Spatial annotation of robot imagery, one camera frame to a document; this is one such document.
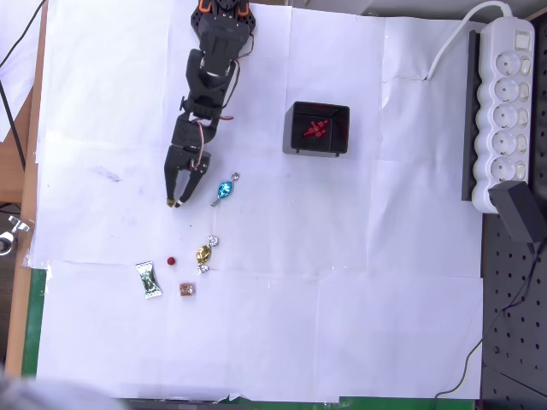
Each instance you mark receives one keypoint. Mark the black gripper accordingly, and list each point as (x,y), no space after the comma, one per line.
(179,161)

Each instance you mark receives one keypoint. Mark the small red candy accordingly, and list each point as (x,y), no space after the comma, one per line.
(171,260)

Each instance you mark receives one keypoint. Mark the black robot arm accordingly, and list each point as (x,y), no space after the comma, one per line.
(218,47)

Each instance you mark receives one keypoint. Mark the black box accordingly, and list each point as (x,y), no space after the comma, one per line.
(290,128)

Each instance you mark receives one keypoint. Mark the red candy in box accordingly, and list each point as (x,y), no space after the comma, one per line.
(319,125)

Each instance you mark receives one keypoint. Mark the blue foil wrapped candy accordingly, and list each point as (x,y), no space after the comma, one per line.
(224,190)

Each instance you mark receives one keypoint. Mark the gold foil wrapped candy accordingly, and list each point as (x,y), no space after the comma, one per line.
(204,255)

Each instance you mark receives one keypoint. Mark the green snack packet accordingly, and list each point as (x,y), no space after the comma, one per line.
(148,279)

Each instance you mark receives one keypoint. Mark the orange wrapped caramel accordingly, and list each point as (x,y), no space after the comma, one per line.
(187,289)

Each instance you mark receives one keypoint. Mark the white paper table cover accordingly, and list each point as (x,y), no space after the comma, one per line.
(299,256)

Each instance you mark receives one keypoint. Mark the metal clamp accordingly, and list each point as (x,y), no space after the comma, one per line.
(17,224)

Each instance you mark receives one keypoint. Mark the blurred grey object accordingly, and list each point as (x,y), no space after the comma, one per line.
(51,393)

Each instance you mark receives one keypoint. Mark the black tray under strip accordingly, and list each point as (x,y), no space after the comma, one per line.
(470,107)

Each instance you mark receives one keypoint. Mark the white power strip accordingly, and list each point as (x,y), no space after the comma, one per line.
(504,115)

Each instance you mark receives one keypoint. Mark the black power adapter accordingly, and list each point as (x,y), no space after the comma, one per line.
(517,209)

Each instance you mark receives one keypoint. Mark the black pegboard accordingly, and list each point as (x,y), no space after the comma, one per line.
(513,299)

